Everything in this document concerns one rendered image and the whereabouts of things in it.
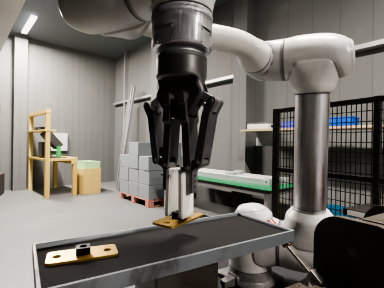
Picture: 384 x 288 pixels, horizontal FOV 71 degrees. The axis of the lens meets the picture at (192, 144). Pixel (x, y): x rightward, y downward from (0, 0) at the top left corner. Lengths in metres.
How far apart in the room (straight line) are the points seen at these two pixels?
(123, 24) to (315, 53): 0.57
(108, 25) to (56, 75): 8.69
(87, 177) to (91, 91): 3.21
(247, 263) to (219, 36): 0.73
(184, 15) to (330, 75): 0.58
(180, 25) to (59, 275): 0.33
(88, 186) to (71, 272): 7.04
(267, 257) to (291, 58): 0.64
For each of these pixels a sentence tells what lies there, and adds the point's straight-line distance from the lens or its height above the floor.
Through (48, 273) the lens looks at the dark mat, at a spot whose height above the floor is 1.16.
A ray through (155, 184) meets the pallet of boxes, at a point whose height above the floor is 0.45.
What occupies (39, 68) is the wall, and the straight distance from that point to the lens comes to 9.12.
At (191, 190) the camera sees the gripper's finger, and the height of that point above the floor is 1.24.
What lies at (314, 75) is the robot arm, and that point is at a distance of 0.88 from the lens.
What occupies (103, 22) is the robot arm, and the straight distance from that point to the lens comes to 0.51.
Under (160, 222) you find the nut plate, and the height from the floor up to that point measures 1.20.
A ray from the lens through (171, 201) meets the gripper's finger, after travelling 0.41.
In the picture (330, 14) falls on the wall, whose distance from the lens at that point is 4.77.
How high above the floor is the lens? 1.30
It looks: level
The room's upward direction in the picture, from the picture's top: 1 degrees clockwise
